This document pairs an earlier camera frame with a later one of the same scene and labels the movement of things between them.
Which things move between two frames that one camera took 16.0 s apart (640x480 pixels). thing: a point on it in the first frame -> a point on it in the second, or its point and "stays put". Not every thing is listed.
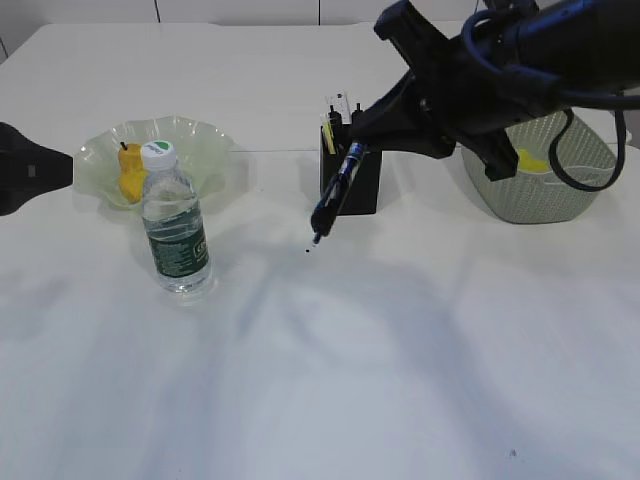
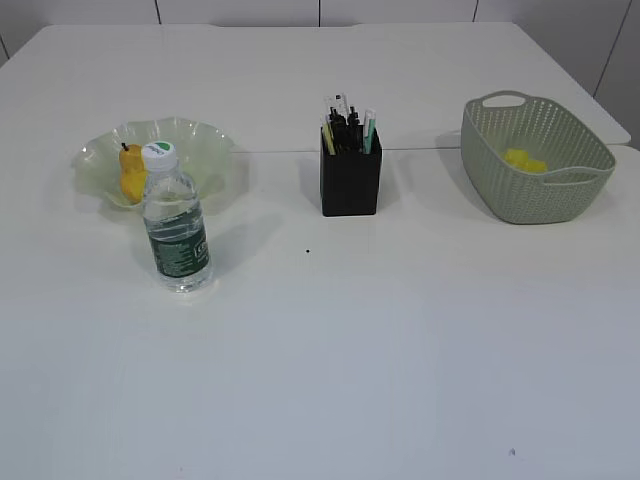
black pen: x=334 y=192 -> x=345 y=133
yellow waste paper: x=529 y=164 stays put
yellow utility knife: x=330 y=137 stays put
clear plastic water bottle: x=174 y=224 stays put
